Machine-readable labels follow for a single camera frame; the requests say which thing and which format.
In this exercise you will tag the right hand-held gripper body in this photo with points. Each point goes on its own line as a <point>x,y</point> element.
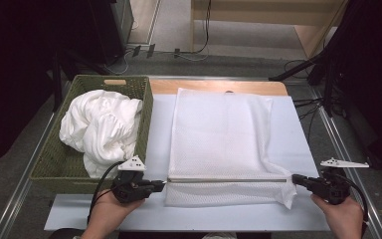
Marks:
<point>331,189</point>

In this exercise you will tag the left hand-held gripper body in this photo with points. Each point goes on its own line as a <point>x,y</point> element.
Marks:
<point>129,191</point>

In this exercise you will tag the white garment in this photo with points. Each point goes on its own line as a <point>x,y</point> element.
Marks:
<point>99,129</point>

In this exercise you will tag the white mesh laundry bag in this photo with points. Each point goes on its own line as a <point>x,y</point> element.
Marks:
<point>219,139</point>

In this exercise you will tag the green woven basket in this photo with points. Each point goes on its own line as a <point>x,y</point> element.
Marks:
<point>51,166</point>

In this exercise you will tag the person's left hand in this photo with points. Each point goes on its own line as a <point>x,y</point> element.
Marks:
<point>109,215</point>

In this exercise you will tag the person's right hand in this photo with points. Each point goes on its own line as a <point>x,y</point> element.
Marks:
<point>344,219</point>

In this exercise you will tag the black metal stand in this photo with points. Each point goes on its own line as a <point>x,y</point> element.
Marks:
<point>295,69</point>

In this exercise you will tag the dark curtain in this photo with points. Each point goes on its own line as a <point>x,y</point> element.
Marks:
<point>371,66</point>
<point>13,66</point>

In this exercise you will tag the black cabinet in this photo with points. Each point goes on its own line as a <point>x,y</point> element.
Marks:
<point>109,30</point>

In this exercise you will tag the light wooden desk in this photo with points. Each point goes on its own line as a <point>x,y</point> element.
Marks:
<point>262,16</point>

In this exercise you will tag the metal frame rail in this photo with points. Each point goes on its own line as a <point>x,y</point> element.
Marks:
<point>341,146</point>
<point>23,189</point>

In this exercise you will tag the black metal post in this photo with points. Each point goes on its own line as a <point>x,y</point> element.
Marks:
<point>56,89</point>

